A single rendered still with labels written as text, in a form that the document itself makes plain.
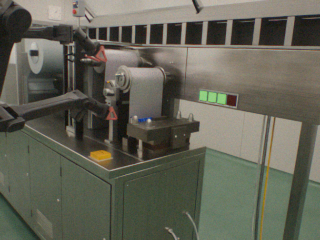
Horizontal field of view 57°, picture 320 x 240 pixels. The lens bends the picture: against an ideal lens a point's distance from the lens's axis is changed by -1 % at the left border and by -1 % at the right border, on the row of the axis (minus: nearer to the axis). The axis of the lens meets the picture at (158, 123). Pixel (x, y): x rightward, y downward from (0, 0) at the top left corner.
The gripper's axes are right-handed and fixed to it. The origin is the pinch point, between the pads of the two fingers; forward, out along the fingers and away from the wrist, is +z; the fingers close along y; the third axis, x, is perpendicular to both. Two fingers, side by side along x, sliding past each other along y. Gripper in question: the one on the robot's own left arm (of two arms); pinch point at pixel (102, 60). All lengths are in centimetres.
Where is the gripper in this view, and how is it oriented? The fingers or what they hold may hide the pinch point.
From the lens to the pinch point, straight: 154.1
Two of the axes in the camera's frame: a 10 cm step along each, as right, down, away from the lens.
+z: 5.3, 5.5, 6.5
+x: 5.0, -8.2, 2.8
